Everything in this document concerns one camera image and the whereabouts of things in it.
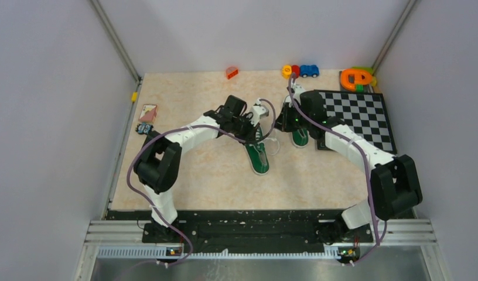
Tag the yellow toy block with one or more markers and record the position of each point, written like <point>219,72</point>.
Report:
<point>286,71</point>

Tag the pink tangram puzzle box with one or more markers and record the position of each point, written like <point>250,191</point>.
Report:
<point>148,113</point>

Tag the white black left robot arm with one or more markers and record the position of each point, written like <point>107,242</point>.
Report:
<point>158,162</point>

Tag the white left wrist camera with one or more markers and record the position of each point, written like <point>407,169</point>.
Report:
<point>258,112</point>

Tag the green canvas sneaker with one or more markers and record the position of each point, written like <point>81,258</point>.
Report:
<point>258,155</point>
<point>300,138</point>

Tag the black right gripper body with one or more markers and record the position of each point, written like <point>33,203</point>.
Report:
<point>293,119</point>

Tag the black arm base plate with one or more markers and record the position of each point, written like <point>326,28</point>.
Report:
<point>244,231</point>

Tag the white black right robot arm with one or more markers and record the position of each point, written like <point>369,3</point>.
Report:
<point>392,181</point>

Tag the blue toy car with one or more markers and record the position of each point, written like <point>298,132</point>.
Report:
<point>309,71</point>

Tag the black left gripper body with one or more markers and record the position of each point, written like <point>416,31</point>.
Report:
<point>243,127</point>

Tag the aluminium frame rail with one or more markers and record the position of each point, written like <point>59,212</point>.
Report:
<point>124,239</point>

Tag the black white chessboard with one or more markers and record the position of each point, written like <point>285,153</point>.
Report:
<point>365,113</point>

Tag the red toy block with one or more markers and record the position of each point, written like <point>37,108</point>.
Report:
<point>296,70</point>

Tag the orange toy brick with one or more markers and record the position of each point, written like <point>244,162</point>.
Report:
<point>231,72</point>

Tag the yellow clip on frame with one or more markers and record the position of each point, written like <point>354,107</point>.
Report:
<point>134,97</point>

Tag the orange green ring toy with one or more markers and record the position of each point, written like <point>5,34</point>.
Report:
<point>357,79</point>

